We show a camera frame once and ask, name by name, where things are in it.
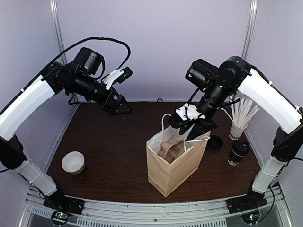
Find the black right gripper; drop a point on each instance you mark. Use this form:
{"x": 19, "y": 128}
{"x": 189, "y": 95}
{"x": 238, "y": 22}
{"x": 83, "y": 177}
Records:
{"x": 200, "y": 128}

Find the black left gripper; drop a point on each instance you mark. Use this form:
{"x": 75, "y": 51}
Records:
{"x": 111, "y": 109}

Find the cardboard cup carrier tray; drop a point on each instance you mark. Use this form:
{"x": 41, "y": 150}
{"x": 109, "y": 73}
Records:
{"x": 171, "y": 149}

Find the brown paper takeout bag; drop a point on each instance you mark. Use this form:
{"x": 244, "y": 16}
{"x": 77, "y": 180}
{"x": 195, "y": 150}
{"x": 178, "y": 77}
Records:
{"x": 164, "y": 176}

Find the black paper coffee cup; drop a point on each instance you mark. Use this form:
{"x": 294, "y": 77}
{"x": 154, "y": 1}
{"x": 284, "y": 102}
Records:
{"x": 234, "y": 159}

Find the black plastic cup lid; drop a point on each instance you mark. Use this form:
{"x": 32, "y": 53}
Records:
{"x": 240, "y": 147}

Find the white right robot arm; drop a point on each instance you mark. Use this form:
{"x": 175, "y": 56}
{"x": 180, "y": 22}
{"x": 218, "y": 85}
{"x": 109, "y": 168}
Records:
{"x": 232, "y": 76}

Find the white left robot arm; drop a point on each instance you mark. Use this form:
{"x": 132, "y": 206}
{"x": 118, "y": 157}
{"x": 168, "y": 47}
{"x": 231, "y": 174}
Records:
{"x": 74, "y": 77}

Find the stack of black cup lids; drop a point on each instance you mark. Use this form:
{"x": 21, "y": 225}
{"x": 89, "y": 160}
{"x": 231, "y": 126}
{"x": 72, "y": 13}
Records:
{"x": 215, "y": 142}

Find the white cup holding straws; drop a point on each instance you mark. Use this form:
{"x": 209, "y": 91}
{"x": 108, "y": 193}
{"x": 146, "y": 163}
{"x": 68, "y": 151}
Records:
{"x": 236, "y": 131}

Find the wrapped white straws bundle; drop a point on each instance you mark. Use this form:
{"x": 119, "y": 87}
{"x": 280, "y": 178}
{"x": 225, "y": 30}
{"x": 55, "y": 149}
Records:
{"x": 241, "y": 112}

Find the white ceramic bowl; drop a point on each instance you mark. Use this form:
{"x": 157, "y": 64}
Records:
{"x": 73, "y": 163}

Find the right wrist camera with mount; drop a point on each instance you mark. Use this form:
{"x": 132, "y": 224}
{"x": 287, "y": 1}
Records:
{"x": 185, "y": 114}

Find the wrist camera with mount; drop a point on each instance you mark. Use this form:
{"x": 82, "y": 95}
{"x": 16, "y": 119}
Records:
{"x": 116, "y": 76}
{"x": 185, "y": 114}

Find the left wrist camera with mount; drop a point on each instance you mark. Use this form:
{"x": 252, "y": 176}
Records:
{"x": 116, "y": 76}

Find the aluminium front rail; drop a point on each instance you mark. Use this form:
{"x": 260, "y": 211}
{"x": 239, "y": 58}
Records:
{"x": 211, "y": 213}

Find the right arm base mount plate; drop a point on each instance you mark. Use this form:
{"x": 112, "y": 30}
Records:
{"x": 245, "y": 203}

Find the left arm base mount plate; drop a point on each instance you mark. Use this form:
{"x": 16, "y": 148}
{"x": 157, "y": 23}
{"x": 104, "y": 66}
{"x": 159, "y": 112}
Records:
{"x": 67, "y": 204}

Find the right aluminium frame post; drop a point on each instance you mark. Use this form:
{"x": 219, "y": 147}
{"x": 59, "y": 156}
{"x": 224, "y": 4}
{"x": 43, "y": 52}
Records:
{"x": 250, "y": 28}

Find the aluminium frame post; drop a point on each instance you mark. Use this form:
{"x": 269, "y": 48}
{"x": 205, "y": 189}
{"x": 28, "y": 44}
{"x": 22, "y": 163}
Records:
{"x": 250, "y": 28}
{"x": 56, "y": 23}

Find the left aluminium frame post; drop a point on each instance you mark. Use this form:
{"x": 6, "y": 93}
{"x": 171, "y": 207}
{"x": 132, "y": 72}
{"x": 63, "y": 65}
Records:
{"x": 56, "y": 23}

